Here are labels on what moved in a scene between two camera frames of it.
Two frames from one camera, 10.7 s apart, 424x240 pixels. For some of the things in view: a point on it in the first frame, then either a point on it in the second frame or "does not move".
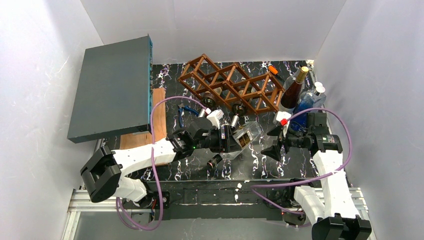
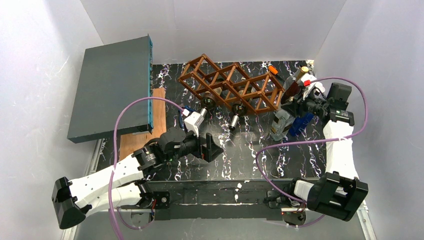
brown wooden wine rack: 258,93 does not move
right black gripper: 284,143 → 298,107
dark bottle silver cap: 208,100 does not move
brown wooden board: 134,140 does not move
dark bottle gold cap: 290,97 does not move
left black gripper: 226,139 → 203,148
